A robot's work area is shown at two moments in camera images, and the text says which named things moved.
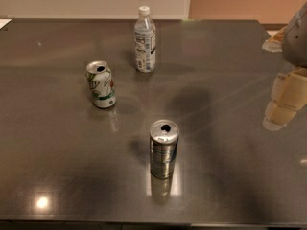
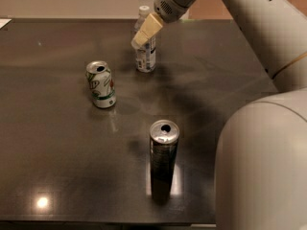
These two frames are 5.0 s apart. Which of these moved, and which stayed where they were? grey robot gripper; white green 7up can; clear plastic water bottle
Moved: grey robot gripper
Stayed: white green 7up can; clear plastic water bottle
